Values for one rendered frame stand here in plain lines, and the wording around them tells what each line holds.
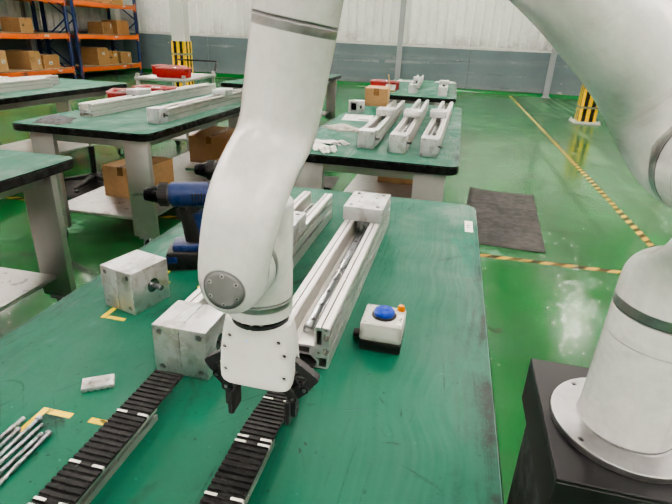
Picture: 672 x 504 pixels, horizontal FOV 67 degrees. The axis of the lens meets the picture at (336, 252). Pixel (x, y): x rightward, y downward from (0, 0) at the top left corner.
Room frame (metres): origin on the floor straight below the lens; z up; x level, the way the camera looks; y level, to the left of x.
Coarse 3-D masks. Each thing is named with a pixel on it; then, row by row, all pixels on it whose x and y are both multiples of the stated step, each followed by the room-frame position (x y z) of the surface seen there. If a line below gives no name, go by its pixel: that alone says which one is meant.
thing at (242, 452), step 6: (234, 444) 0.53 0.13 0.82; (228, 450) 0.52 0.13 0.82; (234, 450) 0.52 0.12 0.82; (240, 450) 0.52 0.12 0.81; (246, 450) 0.52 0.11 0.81; (252, 450) 0.52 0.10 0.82; (258, 450) 0.52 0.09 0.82; (264, 450) 0.52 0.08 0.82; (240, 456) 0.51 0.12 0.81; (246, 456) 0.51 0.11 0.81; (252, 456) 0.51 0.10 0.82; (258, 456) 0.51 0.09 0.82; (264, 456) 0.51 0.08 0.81
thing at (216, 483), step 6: (216, 480) 0.47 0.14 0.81; (222, 480) 0.47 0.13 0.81; (210, 486) 0.46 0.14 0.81; (216, 486) 0.46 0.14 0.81; (222, 486) 0.46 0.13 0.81; (228, 486) 0.46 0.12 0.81; (234, 486) 0.46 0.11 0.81; (240, 486) 0.46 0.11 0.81; (246, 486) 0.46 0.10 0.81; (222, 492) 0.45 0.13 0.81; (228, 492) 0.45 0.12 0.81; (234, 492) 0.45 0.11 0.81; (240, 492) 0.45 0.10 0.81; (246, 492) 0.46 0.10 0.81
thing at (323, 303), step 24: (336, 240) 1.18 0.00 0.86; (360, 240) 1.26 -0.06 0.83; (336, 264) 1.12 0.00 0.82; (360, 264) 1.04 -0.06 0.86; (312, 288) 0.91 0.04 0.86; (336, 288) 0.91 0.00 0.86; (360, 288) 1.05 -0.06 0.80; (312, 312) 0.86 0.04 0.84; (336, 312) 0.82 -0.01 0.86; (312, 336) 0.79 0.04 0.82; (336, 336) 0.82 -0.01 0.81
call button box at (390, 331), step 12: (372, 312) 0.86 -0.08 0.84; (396, 312) 0.87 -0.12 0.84; (360, 324) 0.83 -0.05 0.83; (372, 324) 0.82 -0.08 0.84; (384, 324) 0.82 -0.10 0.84; (396, 324) 0.82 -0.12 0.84; (360, 336) 0.83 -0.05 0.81; (372, 336) 0.82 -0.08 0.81; (384, 336) 0.82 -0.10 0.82; (396, 336) 0.81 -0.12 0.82; (360, 348) 0.83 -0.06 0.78; (372, 348) 0.82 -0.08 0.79; (384, 348) 0.82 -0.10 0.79; (396, 348) 0.81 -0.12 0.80
